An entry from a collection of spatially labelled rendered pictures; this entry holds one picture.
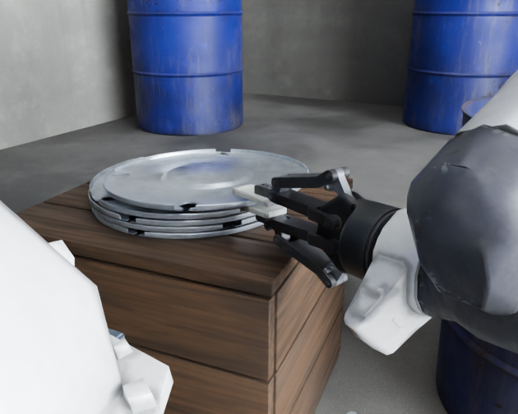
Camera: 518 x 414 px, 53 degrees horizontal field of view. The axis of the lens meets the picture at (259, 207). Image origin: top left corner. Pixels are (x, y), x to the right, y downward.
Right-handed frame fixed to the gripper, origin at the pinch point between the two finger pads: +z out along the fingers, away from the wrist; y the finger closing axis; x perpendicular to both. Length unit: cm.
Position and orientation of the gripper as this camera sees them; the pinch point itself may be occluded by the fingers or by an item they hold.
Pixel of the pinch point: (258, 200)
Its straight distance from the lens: 62.5
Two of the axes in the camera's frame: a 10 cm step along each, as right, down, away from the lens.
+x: -7.9, 2.2, -5.8
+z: -6.1, -2.3, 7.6
